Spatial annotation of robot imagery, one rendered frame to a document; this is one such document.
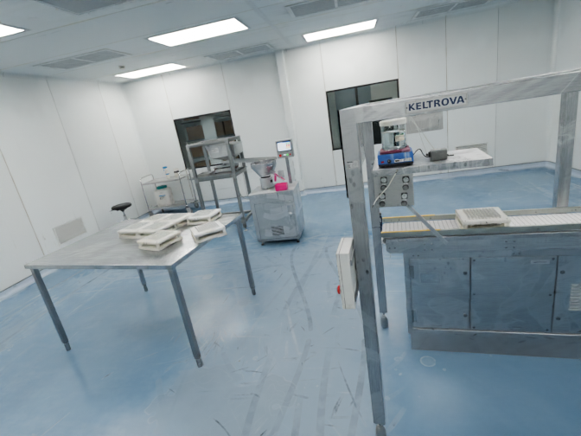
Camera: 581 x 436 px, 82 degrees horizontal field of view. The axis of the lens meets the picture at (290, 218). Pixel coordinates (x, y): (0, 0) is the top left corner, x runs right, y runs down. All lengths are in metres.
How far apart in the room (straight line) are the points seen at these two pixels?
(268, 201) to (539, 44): 5.54
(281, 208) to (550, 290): 3.07
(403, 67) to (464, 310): 5.38
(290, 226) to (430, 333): 2.57
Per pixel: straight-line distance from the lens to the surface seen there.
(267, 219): 4.58
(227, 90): 7.45
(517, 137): 7.74
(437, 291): 2.41
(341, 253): 1.35
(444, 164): 2.02
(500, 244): 2.26
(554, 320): 2.64
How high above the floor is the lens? 1.71
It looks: 17 degrees down
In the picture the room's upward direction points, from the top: 10 degrees counter-clockwise
